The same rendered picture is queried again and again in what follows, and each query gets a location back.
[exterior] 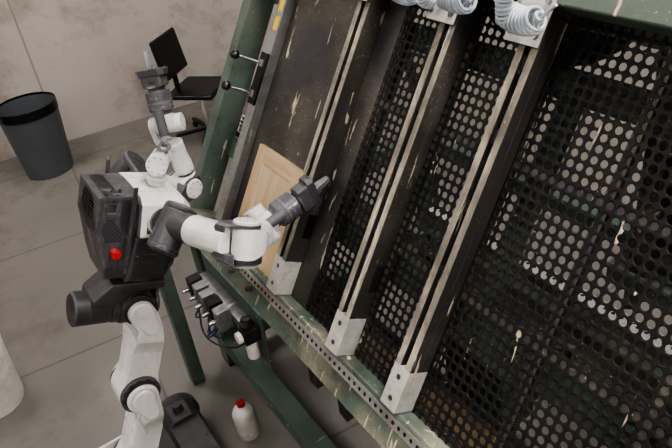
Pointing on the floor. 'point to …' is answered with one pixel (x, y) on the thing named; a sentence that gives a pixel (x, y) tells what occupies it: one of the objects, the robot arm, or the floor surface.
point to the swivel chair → (192, 85)
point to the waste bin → (37, 134)
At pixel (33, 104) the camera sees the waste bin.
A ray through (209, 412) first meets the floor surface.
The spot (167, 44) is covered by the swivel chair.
